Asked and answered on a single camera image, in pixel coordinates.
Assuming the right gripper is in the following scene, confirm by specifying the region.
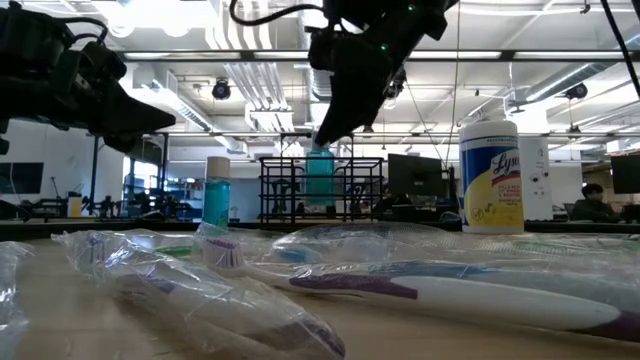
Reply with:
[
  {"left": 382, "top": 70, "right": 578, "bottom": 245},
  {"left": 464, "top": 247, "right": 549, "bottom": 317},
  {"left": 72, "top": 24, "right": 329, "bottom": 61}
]
[{"left": 307, "top": 0, "right": 409, "bottom": 149}]

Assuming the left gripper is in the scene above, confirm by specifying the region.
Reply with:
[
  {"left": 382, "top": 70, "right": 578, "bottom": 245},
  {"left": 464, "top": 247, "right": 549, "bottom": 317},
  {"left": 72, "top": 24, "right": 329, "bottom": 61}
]
[{"left": 0, "top": 19, "right": 177, "bottom": 154}]

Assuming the teal mouthwash bottle white cap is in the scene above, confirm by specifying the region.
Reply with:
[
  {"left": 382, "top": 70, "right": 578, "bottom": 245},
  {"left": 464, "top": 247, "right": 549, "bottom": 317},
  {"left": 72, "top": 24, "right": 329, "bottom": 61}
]
[
  {"left": 304, "top": 144, "right": 336, "bottom": 208},
  {"left": 202, "top": 156, "right": 232, "bottom": 227}
]

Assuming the green white toothbrush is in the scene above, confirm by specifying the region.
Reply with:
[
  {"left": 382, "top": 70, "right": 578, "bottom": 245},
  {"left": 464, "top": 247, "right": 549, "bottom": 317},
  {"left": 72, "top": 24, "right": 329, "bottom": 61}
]
[{"left": 124, "top": 229, "right": 197, "bottom": 259}]

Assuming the blue white toothbrush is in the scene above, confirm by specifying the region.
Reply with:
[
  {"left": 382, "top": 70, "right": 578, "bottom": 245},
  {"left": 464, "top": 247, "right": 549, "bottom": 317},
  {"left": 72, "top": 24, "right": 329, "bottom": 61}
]
[
  {"left": 269, "top": 222, "right": 506, "bottom": 266},
  {"left": 367, "top": 259, "right": 640, "bottom": 314}
]

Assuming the purple white toothbrush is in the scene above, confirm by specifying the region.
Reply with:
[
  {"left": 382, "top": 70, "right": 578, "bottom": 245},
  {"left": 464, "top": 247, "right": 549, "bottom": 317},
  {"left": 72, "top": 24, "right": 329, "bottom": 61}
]
[
  {"left": 52, "top": 229, "right": 347, "bottom": 360},
  {"left": 193, "top": 224, "right": 640, "bottom": 346}
]

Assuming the black computer monitor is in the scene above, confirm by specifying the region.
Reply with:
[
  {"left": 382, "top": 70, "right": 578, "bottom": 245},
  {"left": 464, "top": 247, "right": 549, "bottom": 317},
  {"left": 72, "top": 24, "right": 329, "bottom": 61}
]
[
  {"left": 387, "top": 153, "right": 445, "bottom": 199},
  {"left": 609, "top": 152, "right": 640, "bottom": 195},
  {"left": 0, "top": 161, "right": 45, "bottom": 195}
]

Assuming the Lysol wipes canister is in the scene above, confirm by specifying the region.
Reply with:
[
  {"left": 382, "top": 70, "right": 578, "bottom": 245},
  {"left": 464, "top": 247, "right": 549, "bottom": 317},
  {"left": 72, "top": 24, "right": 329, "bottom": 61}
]
[{"left": 458, "top": 118, "right": 525, "bottom": 235}]

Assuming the person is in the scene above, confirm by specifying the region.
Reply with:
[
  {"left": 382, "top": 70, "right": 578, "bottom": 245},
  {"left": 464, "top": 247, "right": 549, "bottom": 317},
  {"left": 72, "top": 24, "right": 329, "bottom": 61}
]
[{"left": 571, "top": 182, "right": 622, "bottom": 224}]

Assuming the black wire basket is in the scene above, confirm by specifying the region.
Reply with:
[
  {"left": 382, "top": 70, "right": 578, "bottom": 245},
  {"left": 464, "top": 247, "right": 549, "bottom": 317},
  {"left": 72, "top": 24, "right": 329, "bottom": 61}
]
[{"left": 258, "top": 156, "right": 385, "bottom": 225}]

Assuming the black ceiling camera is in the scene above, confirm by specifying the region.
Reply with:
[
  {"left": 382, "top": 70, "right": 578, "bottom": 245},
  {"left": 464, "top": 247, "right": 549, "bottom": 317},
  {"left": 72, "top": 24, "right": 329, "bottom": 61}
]
[
  {"left": 566, "top": 82, "right": 590, "bottom": 102},
  {"left": 211, "top": 78, "right": 233, "bottom": 102}
]

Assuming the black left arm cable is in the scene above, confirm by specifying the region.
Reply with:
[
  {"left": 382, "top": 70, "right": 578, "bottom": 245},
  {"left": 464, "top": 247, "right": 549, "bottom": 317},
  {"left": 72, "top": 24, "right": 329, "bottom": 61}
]
[{"left": 58, "top": 16, "right": 109, "bottom": 47}]

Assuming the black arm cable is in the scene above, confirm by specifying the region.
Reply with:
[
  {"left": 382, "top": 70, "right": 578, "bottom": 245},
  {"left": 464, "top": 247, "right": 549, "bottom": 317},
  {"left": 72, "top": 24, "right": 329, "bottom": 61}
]
[
  {"left": 58, "top": 16, "right": 109, "bottom": 47},
  {"left": 228, "top": 0, "right": 327, "bottom": 27}
]

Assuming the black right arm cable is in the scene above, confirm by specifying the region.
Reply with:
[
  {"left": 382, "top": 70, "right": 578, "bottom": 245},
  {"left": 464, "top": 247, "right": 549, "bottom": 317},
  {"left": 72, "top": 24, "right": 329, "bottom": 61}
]
[{"left": 228, "top": 0, "right": 327, "bottom": 27}]

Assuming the black hanging cable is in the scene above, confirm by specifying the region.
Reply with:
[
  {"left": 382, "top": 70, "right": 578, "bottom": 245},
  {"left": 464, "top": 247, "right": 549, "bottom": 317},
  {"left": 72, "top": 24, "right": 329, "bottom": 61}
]
[{"left": 599, "top": 0, "right": 640, "bottom": 99}]

